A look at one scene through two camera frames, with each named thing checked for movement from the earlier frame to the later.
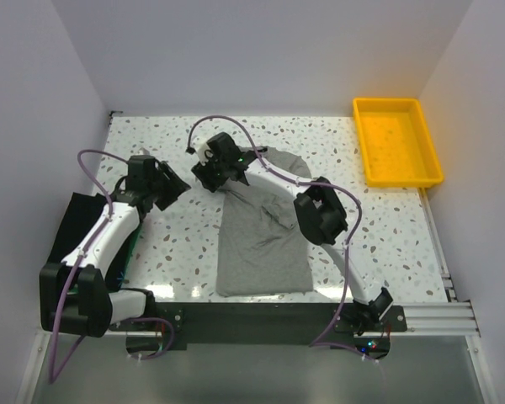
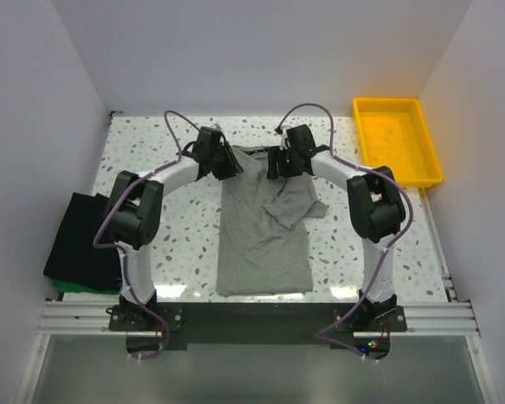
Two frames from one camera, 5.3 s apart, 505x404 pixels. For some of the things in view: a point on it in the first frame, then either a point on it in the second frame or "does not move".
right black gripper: (204, 173) to (274, 156)
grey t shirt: (261, 247) does not move
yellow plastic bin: (397, 147) does not move
